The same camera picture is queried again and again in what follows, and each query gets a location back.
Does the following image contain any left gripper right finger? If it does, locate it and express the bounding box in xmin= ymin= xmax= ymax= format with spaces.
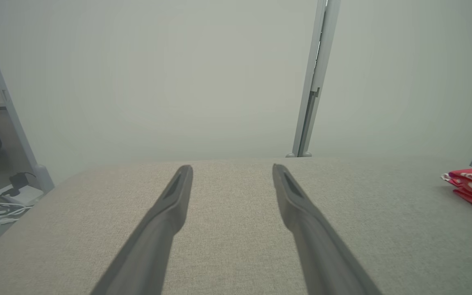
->
xmin=272 ymin=163 xmax=383 ymax=295

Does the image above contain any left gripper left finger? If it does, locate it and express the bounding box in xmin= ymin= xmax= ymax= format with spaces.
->
xmin=90 ymin=165 xmax=193 ymax=295

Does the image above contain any white power strip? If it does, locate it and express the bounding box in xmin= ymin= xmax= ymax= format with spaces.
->
xmin=0 ymin=184 xmax=44 ymax=206

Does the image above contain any black power adapter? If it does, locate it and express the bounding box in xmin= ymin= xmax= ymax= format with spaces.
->
xmin=9 ymin=172 xmax=36 ymax=197

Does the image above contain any grey double partition post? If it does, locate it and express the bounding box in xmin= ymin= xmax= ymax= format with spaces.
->
xmin=285 ymin=0 xmax=342 ymax=158

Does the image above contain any grey partition post with foot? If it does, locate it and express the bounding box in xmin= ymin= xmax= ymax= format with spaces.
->
xmin=0 ymin=4 xmax=55 ymax=193

